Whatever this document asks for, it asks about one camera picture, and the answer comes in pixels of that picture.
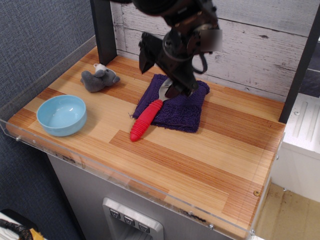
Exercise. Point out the red handled metal spoon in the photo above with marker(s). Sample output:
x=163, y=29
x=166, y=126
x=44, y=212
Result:
x=147, y=116

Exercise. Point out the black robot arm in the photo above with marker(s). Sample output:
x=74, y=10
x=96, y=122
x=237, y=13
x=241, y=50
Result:
x=195, y=20

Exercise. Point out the purple folded cloth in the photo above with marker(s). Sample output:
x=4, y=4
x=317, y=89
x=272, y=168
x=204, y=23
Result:
x=181, y=113

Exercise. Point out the light blue bowl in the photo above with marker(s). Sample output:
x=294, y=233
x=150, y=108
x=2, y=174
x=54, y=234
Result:
x=62, y=115

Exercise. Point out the grey cabinet with button panel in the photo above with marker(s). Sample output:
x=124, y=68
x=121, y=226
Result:
x=108, y=211

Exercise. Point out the black vertical post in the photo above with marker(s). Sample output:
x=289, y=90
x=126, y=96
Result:
x=301, y=69
x=104, y=30

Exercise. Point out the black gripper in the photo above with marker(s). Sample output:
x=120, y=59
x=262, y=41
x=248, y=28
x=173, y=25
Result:
x=169, y=54

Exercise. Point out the black left vertical post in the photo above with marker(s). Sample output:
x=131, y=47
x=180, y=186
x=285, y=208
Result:
x=104, y=30

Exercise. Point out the grey plush toy animal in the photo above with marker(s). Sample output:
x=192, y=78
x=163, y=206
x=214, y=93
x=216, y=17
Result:
x=102, y=77

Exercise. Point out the black and yellow bag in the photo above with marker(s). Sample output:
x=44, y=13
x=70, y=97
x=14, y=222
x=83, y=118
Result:
x=14, y=226

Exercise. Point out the clear acrylic table guard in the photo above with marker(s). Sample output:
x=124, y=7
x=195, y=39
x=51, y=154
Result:
x=185, y=181

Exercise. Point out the black right vertical post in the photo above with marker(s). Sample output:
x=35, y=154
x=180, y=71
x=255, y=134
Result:
x=301, y=69

